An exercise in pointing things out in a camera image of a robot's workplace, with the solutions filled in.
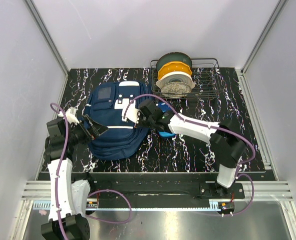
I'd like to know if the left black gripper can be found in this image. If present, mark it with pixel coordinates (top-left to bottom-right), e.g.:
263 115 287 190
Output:
65 114 108 146

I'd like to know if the blue dinosaur pencil case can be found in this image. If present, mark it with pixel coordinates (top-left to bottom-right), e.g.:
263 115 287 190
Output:
156 101 175 139

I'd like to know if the navy blue student backpack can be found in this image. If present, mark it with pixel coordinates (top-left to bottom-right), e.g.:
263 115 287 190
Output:
84 80 151 161

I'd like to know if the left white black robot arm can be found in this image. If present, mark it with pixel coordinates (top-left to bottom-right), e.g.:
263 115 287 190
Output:
41 114 108 240

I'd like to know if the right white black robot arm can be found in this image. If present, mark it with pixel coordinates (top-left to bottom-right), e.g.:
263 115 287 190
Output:
136 99 246 198

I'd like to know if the patterned beige plate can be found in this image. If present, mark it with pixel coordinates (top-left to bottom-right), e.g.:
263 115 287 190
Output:
161 82 192 98

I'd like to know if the orange yellow plate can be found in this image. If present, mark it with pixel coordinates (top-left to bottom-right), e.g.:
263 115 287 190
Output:
157 61 192 80

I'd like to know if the dark green plate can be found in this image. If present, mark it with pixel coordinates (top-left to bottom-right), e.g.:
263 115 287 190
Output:
156 52 192 71

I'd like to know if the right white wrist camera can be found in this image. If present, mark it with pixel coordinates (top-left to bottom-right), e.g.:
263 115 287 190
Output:
121 105 139 124

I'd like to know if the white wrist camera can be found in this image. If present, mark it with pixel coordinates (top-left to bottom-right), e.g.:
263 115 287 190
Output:
121 105 139 124
58 107 80 125

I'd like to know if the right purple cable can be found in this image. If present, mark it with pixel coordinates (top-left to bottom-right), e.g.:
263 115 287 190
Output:
122 93 256 218

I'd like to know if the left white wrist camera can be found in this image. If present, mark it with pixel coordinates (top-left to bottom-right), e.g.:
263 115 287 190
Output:
58 107 80 125

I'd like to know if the black wire dish rack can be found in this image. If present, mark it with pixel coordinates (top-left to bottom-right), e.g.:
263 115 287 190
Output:
149 57 223 99

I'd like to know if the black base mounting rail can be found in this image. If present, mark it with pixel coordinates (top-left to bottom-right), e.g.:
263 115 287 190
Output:
37 171 246 210

